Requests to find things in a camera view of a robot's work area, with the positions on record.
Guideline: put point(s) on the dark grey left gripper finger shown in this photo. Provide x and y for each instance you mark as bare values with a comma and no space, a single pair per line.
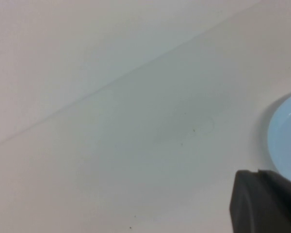
264,206

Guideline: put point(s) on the light blue round plate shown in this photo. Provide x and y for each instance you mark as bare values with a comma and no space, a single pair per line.
286,138

